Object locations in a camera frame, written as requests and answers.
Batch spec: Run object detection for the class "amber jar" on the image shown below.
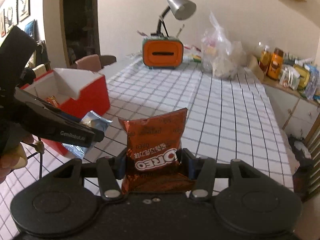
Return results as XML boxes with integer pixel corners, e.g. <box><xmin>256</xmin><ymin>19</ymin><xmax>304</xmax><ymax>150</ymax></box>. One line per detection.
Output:
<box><xmin>259</xmin><ymin>45</ymin><xmax>272</xmax><ymax>73</ymax></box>

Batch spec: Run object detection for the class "grey purple snack packet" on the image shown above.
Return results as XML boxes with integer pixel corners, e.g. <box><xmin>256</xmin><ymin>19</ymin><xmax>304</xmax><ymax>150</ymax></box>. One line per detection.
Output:
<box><xmin>60</xmin><ymin>111</ymin><xmax>112</xmax><ymax>159</ymax></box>

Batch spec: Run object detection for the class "red orange snack packet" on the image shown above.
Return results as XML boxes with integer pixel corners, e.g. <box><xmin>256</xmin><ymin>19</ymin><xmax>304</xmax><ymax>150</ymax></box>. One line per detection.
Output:
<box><xmin>46</xmin><ymin>96</ymin><xmax>60</xmax><ymax>108</ymax></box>

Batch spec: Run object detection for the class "clear plastic bag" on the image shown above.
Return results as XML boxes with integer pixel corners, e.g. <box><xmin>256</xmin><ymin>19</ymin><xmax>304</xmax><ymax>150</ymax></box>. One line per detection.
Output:
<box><xmin>201</xmin><ymin>13</ymin><xmax>247</xmax><ymax>80</ymax></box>

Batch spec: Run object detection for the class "checkered white tablecloth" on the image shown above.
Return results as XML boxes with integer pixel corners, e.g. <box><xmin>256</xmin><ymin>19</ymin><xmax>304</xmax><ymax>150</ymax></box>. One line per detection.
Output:
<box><xmin>10</xmin><ymin>60</ymin><xmax>301</xmax><ymax>239</ymax></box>

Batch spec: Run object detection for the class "orange teal tissue box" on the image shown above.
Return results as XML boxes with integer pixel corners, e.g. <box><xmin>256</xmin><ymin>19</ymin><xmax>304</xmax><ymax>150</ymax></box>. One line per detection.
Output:
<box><xmin>142</xmin><ymin>36</ymin><xmax>184</xmax><ymax>68</ymax></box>

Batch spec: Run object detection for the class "red cardboard box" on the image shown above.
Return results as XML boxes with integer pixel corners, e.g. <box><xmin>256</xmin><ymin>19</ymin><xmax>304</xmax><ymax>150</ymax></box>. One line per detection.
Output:
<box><xmin>19</xmin><ymin>67</ymin><xmax>111</xmax><ymax>159</ymax></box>

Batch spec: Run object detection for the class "white drawer cabinet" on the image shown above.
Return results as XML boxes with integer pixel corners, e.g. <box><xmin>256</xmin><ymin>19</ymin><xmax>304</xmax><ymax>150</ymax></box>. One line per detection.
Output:
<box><xmin>262</xmin><ymin>77</ymin><xmax>319</xmax><ymax>139</ymax></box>

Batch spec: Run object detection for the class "wooden chair with pink cloth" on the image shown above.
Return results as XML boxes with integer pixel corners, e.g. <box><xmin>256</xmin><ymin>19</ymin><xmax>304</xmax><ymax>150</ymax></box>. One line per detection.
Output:
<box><xmin>70</xmin><ymin>54</ymin><xmax>117</xmax><ymax>72</ymax></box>

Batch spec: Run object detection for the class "silver desk lamp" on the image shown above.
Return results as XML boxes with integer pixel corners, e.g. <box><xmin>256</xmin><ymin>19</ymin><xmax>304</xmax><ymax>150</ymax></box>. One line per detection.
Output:
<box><xmin>151</xmin><ymin>0</ymin><xmax>196</xmax><ymax>37</ymax></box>

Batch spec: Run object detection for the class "orange bottle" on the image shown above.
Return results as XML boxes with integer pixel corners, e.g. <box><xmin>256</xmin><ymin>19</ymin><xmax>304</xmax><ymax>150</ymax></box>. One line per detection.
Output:
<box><xmin>266</xmin><ymin>47</ymin><xmax>284</xmax><ymax>80</ymax></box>

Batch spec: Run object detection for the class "brown Oreo snack bag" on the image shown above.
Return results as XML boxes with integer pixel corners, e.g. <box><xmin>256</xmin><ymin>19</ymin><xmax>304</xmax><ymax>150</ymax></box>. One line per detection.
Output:
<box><xmin>118</xmin><ymin>108</ymin><xmax>194</xmax><ymax>193</ymax></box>

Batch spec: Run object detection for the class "wooden chair right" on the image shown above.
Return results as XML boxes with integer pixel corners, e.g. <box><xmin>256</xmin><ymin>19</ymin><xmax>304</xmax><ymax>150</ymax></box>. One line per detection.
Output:
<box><xmin>293</xmin><ymin>115</ymin><xmax>319</xmax><ymax>202</ymax></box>

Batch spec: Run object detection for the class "pink cloth on chair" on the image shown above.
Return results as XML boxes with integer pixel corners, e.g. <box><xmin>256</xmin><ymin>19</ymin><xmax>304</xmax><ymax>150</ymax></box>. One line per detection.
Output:
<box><xmin>75</xmin><ymin>54</ymin><xmax>102</xmax><ymax>72</ymax></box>

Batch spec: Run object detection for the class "person left hand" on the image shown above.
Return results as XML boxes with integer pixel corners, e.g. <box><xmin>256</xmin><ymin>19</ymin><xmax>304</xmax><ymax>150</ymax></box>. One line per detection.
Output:
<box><xmin>0</xmin><ymin>143</ymin><xmax>23</xmax><ymax>184</ymax></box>

